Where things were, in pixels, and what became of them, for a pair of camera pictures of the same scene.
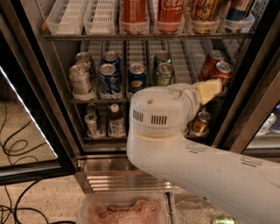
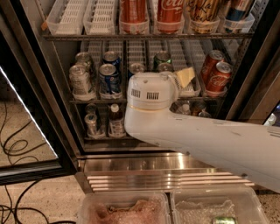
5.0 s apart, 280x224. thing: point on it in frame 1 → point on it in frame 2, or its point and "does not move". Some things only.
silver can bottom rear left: x=91 y=108 does not move
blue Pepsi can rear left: x=112 y=57 does not move
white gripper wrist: x=162 y=108 → x=150 y=89
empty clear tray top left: x=66 y=17 does not move
